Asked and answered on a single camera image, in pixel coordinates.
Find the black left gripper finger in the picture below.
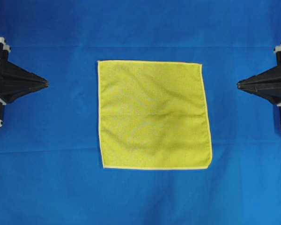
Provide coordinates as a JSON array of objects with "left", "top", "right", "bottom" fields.
[
  {"left": 0, "top": 60, "right": 48, "bottom": 83},
  {"left": 0, "top": 82, "right": 49, "bottom": 104}
]

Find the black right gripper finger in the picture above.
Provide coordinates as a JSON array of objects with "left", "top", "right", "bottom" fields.
[
  {"left": 237, "top": 64, "right": 281, "bottom": 86},
  {"left": 237, "top": 84, "right": 281, "bottom": 105}
]

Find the blue table cloth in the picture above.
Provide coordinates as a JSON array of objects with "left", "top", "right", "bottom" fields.
[{"left": 0, "top": 0, "right": 281, "bottom": 225}]

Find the yellow-green towel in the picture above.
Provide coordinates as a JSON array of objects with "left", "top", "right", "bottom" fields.
[{"left": 97, "top": 60, "right": 213, "bottom": 170}]

